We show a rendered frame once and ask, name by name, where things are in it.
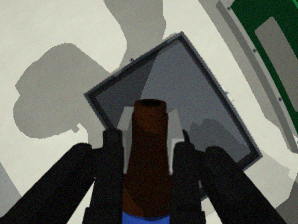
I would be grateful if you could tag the brown bottle with blue label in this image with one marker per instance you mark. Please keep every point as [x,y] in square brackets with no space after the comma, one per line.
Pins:
[147,184]

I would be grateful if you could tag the dark grey tray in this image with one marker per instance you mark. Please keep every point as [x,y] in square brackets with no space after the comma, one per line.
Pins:
[174,72]

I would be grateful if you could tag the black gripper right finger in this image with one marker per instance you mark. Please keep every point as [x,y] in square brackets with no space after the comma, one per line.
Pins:
[233,195]

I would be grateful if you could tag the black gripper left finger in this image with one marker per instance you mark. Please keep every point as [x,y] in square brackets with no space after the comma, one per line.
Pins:
[56,195]

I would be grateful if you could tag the green crate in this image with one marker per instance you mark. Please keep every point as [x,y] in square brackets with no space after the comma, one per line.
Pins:
[272,26]

